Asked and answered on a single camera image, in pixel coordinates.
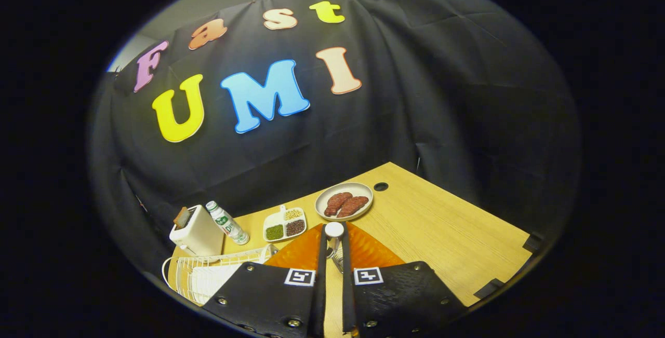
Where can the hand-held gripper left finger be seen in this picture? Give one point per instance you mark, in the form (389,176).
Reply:
(320,301)

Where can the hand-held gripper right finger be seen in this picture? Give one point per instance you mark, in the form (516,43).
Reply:
(347,301)

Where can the white divided snack dish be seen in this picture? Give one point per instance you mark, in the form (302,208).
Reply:
(284,222)

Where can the beige oval meat plate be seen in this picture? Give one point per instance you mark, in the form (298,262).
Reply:
(358,188)

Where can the brown meat slice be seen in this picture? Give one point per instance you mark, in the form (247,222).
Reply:
(336,203)
(354,206)

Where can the white drain tray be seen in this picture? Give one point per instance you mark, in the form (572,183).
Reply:
(213,281)

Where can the white green label bottle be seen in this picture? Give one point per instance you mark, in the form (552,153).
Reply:
(226,222)

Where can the white toaster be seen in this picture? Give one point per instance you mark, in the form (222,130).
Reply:
(200,234)

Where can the brown toast slice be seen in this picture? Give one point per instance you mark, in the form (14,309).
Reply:
(182,217)

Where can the black table edge bracket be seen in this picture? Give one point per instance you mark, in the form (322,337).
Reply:
(488,288)
(532,242)

